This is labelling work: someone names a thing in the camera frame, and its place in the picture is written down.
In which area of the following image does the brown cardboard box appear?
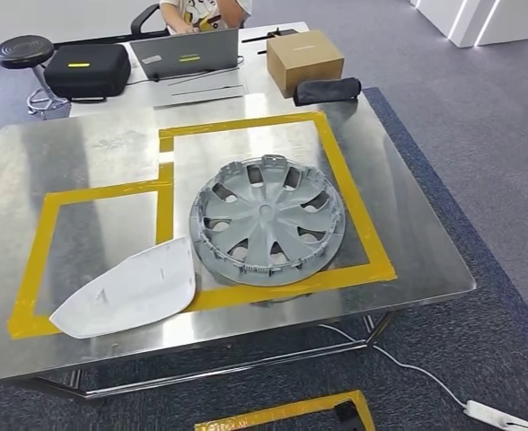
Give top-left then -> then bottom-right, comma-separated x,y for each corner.
266,30 -> 345,100

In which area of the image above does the person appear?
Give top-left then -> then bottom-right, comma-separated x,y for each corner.
160,0 -> 253,35

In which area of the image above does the white power strip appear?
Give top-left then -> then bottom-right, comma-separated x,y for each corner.
465,400 -> 528,431

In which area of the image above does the yellow tape square outline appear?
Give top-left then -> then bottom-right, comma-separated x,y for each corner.
195,389 -> 377,431

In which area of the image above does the white power cable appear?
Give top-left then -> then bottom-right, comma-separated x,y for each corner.
318,323 -> 469,411

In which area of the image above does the grey plastic wheel cover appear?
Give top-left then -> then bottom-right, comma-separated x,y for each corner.
188,154 -> 346,288

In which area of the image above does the white lit display block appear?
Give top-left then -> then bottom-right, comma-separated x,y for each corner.
408,0 -> 528,48

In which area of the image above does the black zip carry case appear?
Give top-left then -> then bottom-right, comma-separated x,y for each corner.
43,43 -> 132,103

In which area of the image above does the white curved plastic part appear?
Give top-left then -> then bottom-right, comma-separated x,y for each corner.
50,235 -> 197,340

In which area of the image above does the stainless steel workbench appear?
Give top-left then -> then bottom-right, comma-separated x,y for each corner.
0,94 -> 477,407

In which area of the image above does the light grey desk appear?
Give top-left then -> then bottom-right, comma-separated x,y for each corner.
68,22 -> 311,119

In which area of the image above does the black flat tool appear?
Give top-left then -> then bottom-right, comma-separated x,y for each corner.
241,28 -> 299,56

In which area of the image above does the large yellow tape frame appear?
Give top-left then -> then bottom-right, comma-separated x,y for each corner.
158,110 -> 398,313

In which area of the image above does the black folded umbrella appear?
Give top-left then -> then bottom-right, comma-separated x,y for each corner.
293,77 -> 362,107

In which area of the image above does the black office chair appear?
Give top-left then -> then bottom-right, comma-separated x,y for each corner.
130,4 -> 162,36

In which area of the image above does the grey laptop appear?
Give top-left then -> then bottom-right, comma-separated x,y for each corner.
130,28 -> 241,83

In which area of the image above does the small yellow tape frame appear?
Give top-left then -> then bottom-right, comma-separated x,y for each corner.
6,162 -> 175,340

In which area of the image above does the black round stool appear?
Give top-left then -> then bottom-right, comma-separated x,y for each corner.
0,34 -> 70,119

